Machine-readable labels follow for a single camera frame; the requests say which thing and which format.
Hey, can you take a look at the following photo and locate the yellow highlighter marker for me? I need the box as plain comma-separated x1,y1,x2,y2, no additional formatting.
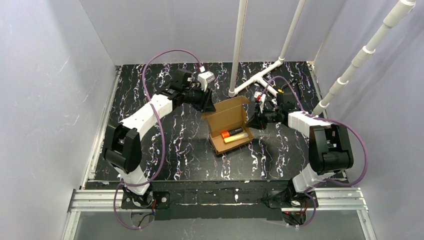
223,132,249,144

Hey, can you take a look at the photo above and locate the brown cardboard box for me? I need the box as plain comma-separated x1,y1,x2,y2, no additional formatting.
201,96,254,155

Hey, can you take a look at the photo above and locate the orange capped black marker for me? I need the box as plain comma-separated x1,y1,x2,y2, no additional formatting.
221,127,244,139

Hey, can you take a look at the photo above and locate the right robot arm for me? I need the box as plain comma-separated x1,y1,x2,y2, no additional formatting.
246,91,354,208

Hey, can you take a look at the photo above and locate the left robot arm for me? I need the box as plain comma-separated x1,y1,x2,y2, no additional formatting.
102,68,216,196

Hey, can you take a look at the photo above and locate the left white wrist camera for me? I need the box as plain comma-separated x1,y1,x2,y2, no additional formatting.
197,66,216,92

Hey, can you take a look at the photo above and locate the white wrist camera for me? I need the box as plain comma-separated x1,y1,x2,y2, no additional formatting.
197,66,216,92
253,91,266,113

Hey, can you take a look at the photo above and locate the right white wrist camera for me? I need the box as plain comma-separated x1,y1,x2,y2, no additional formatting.
253,91,266,113

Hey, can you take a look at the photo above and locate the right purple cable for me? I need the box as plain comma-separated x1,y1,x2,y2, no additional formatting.
259,75,370,229

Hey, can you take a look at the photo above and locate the purple cable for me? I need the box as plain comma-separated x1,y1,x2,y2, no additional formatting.
113,49,205,231
259,75,370,229

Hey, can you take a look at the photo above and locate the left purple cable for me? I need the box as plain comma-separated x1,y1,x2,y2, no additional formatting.
113,49,205,231

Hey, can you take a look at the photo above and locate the aluminium rail frame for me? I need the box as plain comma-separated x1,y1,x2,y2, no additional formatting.
63,69,366,240

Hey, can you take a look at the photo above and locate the white PVC pipe frame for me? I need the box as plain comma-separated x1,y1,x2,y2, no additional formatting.
228,0,417,117

